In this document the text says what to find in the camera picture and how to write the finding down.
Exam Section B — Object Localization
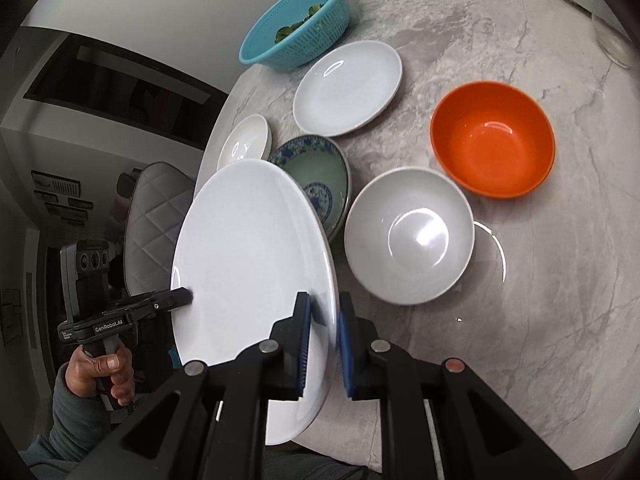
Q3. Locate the person's left forearm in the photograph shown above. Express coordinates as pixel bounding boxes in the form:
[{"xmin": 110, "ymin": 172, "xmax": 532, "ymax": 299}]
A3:
[{"xmin": 20, "ymin": 362, "xmax": 126, "ymax": 478}]

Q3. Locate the small white plate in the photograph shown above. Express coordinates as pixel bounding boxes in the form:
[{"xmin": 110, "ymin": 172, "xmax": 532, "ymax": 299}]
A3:
[{"xmin": 216, "ymin": 114, "xmax": 273, "ymax": 172}]

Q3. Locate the teal plastic colander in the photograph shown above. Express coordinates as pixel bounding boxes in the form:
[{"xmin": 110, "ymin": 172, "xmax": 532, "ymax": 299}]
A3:
[{"xmin": 238, "ymin": 0, "xmax": 360, "ymax": 70}]

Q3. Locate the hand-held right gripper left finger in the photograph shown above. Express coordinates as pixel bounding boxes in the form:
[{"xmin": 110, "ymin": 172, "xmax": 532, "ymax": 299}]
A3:
[{"xmin": 65, "ymin": 291, "xmax": 313, "ymax": 480}]

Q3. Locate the grey quilted chair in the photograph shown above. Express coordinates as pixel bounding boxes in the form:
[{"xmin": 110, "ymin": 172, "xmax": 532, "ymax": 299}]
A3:
[{"xmin": 122, "ymin": 161, "xmax": 197, "ymax": 297}]

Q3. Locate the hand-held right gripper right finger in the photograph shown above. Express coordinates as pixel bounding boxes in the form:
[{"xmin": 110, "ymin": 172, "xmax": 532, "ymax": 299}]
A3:
[{"xmin": 336, "ymin": 291, "xmax": 581, "ymax": 480}]

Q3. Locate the orange bowl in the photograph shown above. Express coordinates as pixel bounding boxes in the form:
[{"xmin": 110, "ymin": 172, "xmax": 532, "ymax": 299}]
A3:
[{"xmin": 430, "ymin": 81, "xmax": 557, "ymax": 200}]

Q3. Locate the blue patterned ceramic bowl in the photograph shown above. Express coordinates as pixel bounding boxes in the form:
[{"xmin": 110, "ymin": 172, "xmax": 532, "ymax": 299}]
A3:
[{"xmin": 268, "ymin": 134, "xmax": 352, "ymax": 243}]

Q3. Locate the person's left hand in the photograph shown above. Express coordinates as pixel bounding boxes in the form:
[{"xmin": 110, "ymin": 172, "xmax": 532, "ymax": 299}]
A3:
[{"xmin": 65, "ymin": 344, "xmax": 136, "ymax": 408}]

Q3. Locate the green leafy vegetable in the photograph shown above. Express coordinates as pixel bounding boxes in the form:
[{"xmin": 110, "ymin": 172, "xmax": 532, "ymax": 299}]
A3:
[{"xmin": 275, "ymin": 4, "xmax": 326, "ymax": 43}]

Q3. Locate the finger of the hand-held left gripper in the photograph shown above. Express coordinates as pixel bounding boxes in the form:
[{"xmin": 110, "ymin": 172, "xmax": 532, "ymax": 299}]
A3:
[{"xmin": 150, "ymin": 286, "xmax": 194, "ymax": 312}]

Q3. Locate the large white plate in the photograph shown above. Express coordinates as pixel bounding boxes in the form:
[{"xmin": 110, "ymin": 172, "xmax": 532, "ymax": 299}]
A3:
[{"xmin": 170, "ymin": 159, "xmax": 341, "ymax": 447}]

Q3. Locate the white bowl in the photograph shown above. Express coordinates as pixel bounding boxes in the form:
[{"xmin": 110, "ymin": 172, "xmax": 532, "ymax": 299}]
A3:
[{"xmin": 344, "ymin": 166, "xmax": 476, "ymax": 306}]

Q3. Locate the clear glass cup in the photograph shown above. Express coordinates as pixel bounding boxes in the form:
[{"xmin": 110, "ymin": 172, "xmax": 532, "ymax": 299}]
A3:
[{"xmin": 591, "ymin": 10, "xmax": 636, "ymax": 70}]

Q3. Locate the medium white plate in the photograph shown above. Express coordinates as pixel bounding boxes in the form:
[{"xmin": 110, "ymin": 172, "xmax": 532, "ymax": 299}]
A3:
[{"xmin": 292, "ymin": 40, "xmax": 403, "ymax": 137}]

